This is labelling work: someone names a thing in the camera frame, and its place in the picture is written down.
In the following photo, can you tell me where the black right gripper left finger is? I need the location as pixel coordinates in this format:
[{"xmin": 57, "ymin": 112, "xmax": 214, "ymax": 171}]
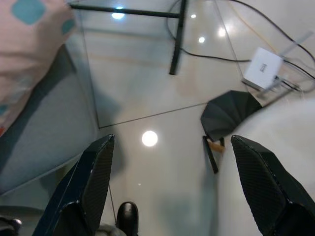
[{"xmin": 31, "ymin": 134, "xmax": 116, "ymax": 236}]

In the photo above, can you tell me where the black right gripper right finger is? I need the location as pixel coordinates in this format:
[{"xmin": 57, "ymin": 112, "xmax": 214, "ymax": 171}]
[{"xmin": 230, "ymin": 135, "xmax": 315, "ymax": 236}]

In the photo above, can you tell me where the grey pillow with patterned back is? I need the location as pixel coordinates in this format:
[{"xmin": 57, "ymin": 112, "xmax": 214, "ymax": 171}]
[{"xmin": 0, "ymin": 0, "xmax": 76, "ymax": 137}]

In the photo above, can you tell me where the white chair with wooden legs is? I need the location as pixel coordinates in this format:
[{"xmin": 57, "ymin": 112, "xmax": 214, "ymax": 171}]
[{"xmin": 202, "ymin": 96, "xmax": 315, "ymax": 236}]

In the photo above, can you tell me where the black robot foot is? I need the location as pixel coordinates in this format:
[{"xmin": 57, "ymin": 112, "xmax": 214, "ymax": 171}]
[{"xmin": 116, "ymin": 201, "xmax": 140, "ymax": 234}]

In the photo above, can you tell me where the grey cushioned ottoman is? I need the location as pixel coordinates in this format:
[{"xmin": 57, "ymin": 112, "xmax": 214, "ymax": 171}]
[{"xmin": 0, "ymin": 45, "xmax": 102, "ymax": 196}]

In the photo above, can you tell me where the white router with antennas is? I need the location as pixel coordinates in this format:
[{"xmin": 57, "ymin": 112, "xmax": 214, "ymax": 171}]
[{"xmin": 242, "ymin": 31, "xmax": 314, "ymax": 99}]

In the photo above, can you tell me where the thin black metal stand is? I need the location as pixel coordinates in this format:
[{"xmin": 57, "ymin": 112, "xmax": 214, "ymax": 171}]
[{"xmin": 69, "ymin": 0, "xmax": 189, "ymax": 76}]

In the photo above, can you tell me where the black floor cable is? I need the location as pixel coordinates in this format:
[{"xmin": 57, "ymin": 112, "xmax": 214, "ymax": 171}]
[
  {"xmin": 166, "ymin": 0, "xmax": 251, "ymax": 62},
  {"xmin": 228, "ymin": 0, "xmax": 315, "ymax": 80}
]

